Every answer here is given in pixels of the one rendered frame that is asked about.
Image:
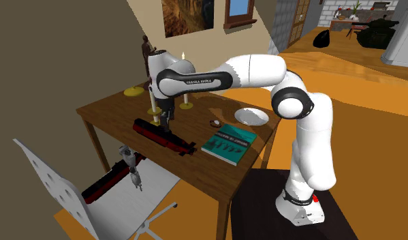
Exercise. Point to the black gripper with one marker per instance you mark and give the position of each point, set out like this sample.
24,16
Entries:
166,107

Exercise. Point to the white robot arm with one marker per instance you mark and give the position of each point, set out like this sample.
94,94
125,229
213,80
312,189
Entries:
310,143

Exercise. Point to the white candle in yellow holder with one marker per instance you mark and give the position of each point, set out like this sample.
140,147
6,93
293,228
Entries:
186,105
154,109

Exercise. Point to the black and red submarine model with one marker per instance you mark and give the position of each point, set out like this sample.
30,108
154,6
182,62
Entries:
157,134
105,181

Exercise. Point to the yellow round dish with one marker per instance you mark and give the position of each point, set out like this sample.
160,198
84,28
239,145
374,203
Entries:
134,91

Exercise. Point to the small brown wristwatch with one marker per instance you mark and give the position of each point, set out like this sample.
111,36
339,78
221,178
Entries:
215,123

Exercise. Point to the dark brown human figure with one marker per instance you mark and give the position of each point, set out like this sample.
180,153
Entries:
145,53

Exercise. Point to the brown wooden table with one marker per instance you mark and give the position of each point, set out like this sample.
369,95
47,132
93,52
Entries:
203,166

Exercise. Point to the teal book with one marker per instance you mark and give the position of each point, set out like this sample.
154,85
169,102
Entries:
228,143

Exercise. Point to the grey robot toy figure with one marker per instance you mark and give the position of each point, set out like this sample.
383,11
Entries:
134,172

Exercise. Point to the white office chair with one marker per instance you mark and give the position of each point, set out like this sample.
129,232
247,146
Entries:
124,206

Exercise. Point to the dark robot stand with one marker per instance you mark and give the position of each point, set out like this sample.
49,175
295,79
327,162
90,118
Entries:
256,206

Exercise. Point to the brown lattice door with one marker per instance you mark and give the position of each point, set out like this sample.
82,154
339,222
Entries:
298,21

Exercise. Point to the black bag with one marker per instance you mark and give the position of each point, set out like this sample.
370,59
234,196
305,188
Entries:
322,39

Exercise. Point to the brown side table with items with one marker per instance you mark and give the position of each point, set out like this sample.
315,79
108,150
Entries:
343,20

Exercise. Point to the red chair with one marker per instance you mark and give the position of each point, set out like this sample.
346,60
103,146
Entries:
356,30

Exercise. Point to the black tank model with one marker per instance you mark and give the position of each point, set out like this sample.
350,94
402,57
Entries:
376,33

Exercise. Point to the white refrigerator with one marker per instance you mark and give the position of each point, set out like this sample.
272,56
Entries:
403,36

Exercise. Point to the brown wall picture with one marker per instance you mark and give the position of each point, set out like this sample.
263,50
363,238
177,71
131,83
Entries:
187,16

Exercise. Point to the window with brown frame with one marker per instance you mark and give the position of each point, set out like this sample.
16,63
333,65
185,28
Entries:
239,10

